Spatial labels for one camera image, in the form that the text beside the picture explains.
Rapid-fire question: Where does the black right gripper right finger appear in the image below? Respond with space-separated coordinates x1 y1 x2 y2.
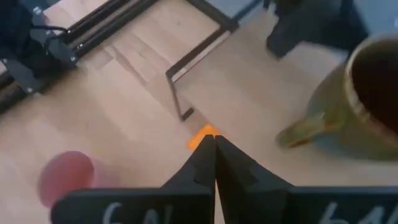
215 134 398 224

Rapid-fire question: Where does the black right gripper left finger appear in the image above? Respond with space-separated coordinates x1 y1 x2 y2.
50 134 216 224

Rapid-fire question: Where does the green brown glazed ceramic mug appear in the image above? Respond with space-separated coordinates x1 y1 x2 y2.
275 32 398 162

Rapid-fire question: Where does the pink ribbed cup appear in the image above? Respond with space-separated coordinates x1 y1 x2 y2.
37 150 126 210

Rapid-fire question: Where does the orange cloth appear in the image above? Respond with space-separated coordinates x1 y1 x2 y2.
186 123 226 152

